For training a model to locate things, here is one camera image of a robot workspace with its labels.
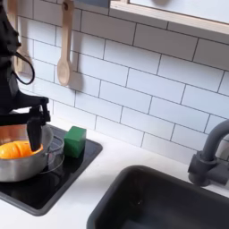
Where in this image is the orange toy carrot green top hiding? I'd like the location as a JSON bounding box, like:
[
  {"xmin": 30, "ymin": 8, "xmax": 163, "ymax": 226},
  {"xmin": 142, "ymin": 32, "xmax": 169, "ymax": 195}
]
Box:
[{"xmin": 0, "ymin": 140, "xmax": 45, "ymax": 160}]

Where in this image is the steel pot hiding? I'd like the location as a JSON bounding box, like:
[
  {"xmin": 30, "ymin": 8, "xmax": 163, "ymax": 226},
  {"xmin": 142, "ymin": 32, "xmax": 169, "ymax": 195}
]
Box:
[{"xmin": 0, "ymin": 123, "xmax": 65, "ymax": 183}]

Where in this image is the green block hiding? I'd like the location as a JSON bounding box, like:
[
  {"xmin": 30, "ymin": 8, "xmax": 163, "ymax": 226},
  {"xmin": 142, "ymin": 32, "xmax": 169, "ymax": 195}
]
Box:
[{"xmin": 63, "ymin": 125, "xmax": 88, "ymax": 159}]

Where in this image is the black toy stove top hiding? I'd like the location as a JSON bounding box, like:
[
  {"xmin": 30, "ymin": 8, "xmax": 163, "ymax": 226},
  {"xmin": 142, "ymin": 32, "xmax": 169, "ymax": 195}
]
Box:
[{"xmin": 0, "ymin": 123, "xmax": 104, "ymax": 217}]

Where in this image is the wooden slotted spatula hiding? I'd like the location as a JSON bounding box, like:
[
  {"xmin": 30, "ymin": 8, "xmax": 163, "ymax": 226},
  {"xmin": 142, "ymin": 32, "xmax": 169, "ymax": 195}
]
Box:
[{"xmin": 6, "ymin": 0, "xmax": 34, "ymax": 76}]

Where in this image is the wooden spoon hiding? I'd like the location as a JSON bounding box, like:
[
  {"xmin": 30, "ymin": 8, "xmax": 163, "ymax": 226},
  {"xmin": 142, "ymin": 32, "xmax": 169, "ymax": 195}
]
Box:
[{"xmin": 55, "ymin": 0, "xmax": 76, "ymax": 88}]

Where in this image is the grey extractor hood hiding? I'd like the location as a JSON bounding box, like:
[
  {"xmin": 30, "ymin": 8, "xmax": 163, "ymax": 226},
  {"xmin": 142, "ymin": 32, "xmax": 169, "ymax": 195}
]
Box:
[{"xmin": 72, "ymin": 0, "xmax": 112, "ymax": 9}]

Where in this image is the dark grey sink basin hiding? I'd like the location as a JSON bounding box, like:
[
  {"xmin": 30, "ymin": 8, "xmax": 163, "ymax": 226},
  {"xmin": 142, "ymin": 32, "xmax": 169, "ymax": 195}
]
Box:
[{"xmin": 86, "ymin": 165, "xmax": 229, "ymax": 229}]

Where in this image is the dark grey tap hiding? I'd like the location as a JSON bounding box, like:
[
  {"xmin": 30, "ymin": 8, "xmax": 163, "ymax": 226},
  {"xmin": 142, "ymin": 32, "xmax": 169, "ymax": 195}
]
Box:
[{"xmin": 187, "ymin": 119, "xmax": 229, "ymax": 188}]

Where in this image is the wooden shelf board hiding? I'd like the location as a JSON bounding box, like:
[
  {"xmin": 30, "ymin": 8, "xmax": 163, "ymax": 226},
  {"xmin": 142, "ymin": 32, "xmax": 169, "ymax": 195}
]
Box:
[{"xmin": 109, "ymin": 0, "xmax": 229, "ymax": 38}]

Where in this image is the white toy microwave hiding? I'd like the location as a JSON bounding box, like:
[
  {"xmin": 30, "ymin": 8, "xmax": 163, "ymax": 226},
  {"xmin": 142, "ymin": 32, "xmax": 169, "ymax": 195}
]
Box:
[{"xmin": 129, "ymin": 0, "xmax": 229, "ymax": 25}]

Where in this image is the thin black cable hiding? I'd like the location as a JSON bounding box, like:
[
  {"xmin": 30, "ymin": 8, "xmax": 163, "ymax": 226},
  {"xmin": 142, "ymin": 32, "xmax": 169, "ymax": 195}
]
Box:
[{"xmin": 11, "ymin": 51, "xmax": 37, "ymax": 86}]

